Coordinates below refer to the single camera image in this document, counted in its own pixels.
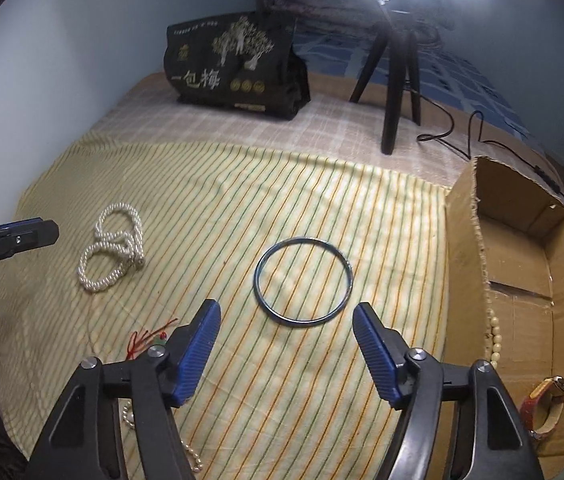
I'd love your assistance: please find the beige bead necklace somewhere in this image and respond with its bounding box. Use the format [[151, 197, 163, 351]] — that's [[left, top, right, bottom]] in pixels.
[[482, 310, 504, 373]]

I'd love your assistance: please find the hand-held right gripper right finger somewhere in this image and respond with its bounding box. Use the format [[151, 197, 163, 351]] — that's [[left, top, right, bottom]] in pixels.
[[353, 302, 545, 480]]

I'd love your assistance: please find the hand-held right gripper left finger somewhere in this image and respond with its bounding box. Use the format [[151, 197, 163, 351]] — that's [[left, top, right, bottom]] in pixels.
[[24, 299, 222, 480]]

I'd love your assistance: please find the yellow striped cloth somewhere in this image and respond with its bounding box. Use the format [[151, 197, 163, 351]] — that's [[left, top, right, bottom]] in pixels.
[[0, 139, 457, 480]]

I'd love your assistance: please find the black printed bag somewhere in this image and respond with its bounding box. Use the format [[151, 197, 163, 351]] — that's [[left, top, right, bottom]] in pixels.
[[163, 10, 311, 121]]

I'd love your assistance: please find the blue patterned bedsheet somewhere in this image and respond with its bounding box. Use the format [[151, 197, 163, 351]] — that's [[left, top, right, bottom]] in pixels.
[[292, 22, 531, 139]]

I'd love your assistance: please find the cardboard box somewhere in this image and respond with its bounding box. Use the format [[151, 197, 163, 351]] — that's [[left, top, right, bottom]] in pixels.
[[443, 155, 564, 480]]

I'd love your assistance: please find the long white pearl necklace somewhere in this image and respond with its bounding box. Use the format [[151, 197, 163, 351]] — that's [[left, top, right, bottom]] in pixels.
[[79, 202, 148, 294]]

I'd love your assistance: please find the dark metal bangle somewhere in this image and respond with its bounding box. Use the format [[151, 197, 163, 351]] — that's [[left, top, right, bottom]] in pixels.
[[253, 236, 353, 329]]

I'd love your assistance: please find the beige checked blanket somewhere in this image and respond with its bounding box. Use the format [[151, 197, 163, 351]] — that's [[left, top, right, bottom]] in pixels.
[[68, 72, 469, 192]]

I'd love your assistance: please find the black power cable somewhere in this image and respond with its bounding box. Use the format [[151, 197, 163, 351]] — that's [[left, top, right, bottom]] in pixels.
[[416, 87, 563, 192]]

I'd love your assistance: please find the short white pearl strand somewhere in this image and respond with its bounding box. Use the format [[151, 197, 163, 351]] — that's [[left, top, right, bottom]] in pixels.
[[121, 400, 204, 474]]

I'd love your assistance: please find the brown strap wristwatch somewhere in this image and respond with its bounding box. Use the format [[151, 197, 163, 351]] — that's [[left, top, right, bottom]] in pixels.
[[518, 376, 564, 442]]

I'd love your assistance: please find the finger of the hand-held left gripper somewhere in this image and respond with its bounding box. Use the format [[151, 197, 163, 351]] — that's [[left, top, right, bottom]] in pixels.
[[0, 220, 60, 276], [0, 218, 45, 233]]

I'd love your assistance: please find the black tripod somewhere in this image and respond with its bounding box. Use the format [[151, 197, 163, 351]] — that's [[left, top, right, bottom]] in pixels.
[[349, 0, 423, 156]]

